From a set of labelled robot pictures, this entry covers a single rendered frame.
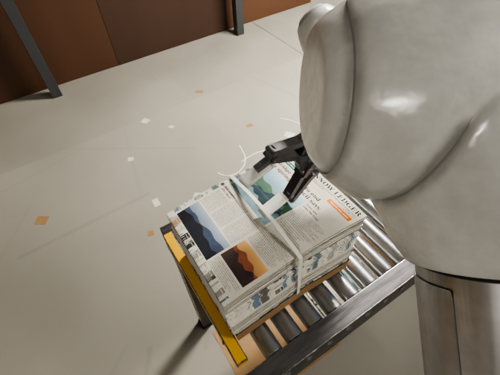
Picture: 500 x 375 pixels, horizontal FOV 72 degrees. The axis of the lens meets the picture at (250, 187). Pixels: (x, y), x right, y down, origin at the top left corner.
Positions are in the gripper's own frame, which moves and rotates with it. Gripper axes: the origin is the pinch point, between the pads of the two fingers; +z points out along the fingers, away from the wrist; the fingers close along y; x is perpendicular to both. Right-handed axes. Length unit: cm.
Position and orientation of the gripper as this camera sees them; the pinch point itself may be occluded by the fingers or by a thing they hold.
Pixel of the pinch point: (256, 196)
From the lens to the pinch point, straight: 74.0
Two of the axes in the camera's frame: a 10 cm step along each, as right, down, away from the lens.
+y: 2.9, 5.0, 8.1
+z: -7.9, 6.1, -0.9
